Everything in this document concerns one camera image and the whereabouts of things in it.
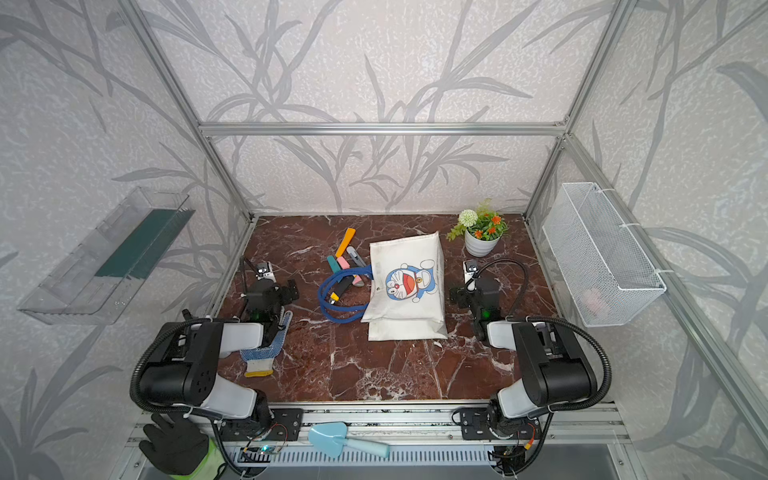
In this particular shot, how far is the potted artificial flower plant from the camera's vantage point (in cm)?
97

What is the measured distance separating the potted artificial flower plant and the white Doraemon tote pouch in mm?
116

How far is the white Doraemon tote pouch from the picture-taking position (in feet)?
2.84

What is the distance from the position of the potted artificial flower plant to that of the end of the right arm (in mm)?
198
